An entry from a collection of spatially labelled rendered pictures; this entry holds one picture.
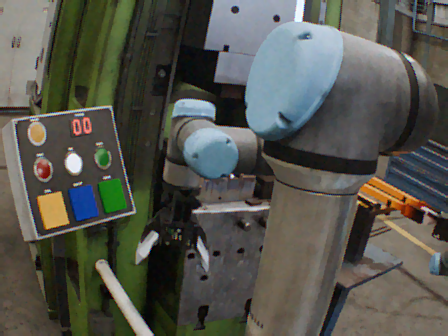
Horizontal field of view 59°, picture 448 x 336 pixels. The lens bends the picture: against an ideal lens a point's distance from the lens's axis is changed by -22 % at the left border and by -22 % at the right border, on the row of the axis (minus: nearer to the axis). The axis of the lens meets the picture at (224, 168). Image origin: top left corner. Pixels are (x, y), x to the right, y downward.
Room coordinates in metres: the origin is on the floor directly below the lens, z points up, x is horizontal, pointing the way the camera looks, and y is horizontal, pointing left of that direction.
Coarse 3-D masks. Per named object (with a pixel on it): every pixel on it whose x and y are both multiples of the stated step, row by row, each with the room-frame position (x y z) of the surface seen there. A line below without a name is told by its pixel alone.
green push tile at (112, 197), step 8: (104, 184) 1.03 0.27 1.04; (112, 184) 1.05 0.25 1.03; (120, 184) 1.07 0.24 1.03; (104, 192) 1.02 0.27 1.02; (112, 192) 1.04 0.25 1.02; (120, 192) 1.06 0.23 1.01; (104, 200) 1.01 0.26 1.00; (112, 200) 1.03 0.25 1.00; (120, 200) 1.05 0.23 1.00; (104, 208) 1.00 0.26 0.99; (112, 208) 1.02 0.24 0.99; (120, 208) 1.04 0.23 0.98
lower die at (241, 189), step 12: (204, 180) 1.37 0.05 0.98; (216, 180) 1.38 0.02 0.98; (228, 180) 1.40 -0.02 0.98; (240, 180) 1.42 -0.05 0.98; (252, 180) 1.45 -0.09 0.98; (204, 192) 1.36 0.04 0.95; (216, 192) 1.38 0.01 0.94; (228, 192) 1.40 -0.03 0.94; (240, 192) 1.43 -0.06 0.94; (252, 192) 1.45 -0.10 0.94
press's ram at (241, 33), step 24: (192, 0) 1.44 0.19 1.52; (216, 0) 1.32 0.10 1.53; (240, 0) 1.36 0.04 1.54; (264, 0) 1.41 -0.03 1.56; (288, 0) 1.46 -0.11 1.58; (192, 24) 1.41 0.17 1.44; (216, 24) 1.33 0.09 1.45; (240, 24) 1.37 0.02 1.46; (264, 24) 1.42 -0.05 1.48; (216, 48) 1.34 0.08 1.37; (240, 48) 1.38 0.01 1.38
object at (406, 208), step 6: (366, 186) 1.50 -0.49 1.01; (366, 192) 1.50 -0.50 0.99; (372, 192) 1.48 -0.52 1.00; (378, 192) 1.46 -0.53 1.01; (378, 198) 1.45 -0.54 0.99; (384, 198) 1.43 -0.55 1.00; (390, 198) 1.41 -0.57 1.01; (396, 204) 1.38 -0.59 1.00; (402, 204) 1.36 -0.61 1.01; (408, 204) 1.34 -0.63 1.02; (402, 210) 1.35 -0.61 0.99; (408, 210) 1.34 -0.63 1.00; (414, 210) 1.32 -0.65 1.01; (420, 210) 1.30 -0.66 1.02; (408, 216) 1.33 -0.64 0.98; (414, 216) 1.32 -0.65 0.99; (420, 216) 1.30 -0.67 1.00; (420, 222) 1.29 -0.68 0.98
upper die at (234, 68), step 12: (180, 48) 1.57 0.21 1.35; (192, 48) 1.49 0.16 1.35; (180, 60) 1.55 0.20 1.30; (192, 60) 1.48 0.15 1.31; (204, 60) 1.41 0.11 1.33; (216, 60) 1.35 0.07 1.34; (228, 60) 1.36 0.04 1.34; (240, 60) 1.38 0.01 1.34; (252, 60) 1.41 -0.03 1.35; (192, 72) 1.46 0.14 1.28; (204, 72) 1.40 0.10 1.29; (216, 72) 1.35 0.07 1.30; (228, 72) 1.37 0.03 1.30; (240, 72) 1.39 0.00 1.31; (240, 84) 1.39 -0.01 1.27
